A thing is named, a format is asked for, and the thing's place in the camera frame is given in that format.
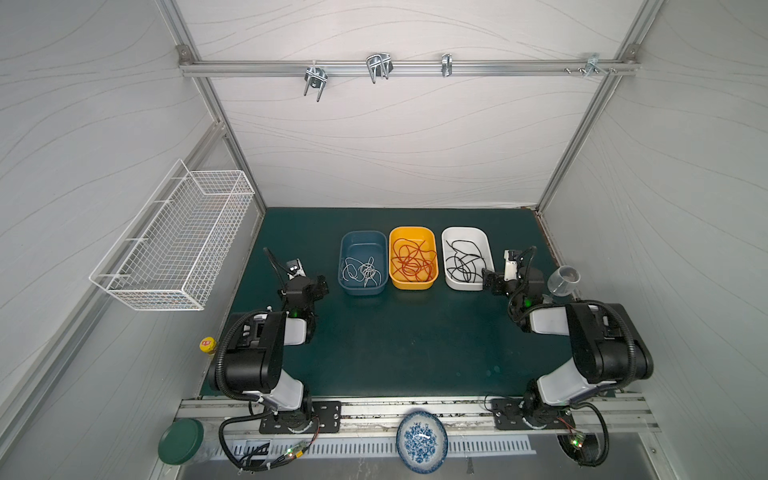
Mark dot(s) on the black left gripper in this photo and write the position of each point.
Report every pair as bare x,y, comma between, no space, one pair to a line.
317,287

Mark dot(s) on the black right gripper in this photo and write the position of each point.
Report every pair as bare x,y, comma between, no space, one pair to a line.
494,280

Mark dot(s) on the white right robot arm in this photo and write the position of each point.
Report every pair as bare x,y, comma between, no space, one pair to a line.
607,351

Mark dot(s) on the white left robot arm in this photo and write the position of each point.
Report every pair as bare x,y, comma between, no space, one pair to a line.
248,366

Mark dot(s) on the clear measuring cup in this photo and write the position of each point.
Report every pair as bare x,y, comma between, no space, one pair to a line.
563,281

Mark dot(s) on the white plastic bin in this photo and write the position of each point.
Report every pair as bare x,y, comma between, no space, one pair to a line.
466,252

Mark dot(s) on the blue plastic bin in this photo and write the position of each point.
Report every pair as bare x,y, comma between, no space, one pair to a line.
363,263

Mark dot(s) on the yellow plastic bin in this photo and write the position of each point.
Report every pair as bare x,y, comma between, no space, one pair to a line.
413,258

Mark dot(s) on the blue white patterned plate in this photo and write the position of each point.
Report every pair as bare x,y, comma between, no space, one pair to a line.
421,442

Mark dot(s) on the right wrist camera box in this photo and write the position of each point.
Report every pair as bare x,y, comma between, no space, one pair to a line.
511,264

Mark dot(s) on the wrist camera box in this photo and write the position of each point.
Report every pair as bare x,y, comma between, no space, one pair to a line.
294,268
511,264

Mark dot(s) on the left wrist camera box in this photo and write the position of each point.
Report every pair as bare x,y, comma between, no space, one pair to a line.
294,268

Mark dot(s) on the white wire basket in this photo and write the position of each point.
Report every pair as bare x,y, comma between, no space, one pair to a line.
171,252

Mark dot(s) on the metal crossbar rail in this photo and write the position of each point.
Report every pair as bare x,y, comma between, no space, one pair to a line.
413,68

